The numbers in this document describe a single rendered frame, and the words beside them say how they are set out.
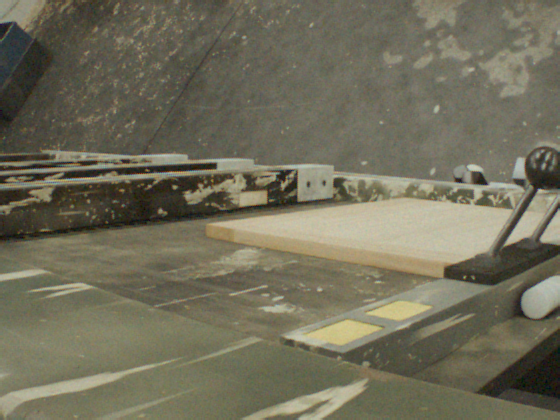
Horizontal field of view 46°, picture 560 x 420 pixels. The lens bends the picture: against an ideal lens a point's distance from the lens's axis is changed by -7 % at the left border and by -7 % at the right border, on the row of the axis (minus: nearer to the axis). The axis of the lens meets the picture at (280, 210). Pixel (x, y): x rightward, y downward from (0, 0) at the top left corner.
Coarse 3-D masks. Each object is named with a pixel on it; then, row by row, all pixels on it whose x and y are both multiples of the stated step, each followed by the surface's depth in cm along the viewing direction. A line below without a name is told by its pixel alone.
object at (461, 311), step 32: (416, 288) 56; (448, 288) 56; (480, 288) 56; (512, 288) 61; (352, 320) 47; (384, 320) 47; (416, 320) 47; (448, 320) 51; (480, 320) 56; (320, 352) 41; (352, 352) 41; (384, 352) 44; (416, 352) 47; (448, 352) 52
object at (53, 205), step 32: (0, 192) 95; (32, 192) 99; (64, 192) 103; (96, 192) 108; (128, 192) 113; (160, 192) 118; (192, 192) 124; (224, 192) 130; (288, 192) 145; (320, 192) 153; (0, 224) 95; (32, 224) 99; (64, 224) 104; (96, 224) 109
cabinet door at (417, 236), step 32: (224, 224) 102; (256, 224) 103; (288, 224) 106; (320, 224) 107; (352, 224) 108; (384, 224) 108; (416, 224) 109; (448, 224) 110; (480, 224) 111; (320, 256) 89; (352, 256) 86; (384, 256) 83; (416, 256) 81; (448, 256) 81
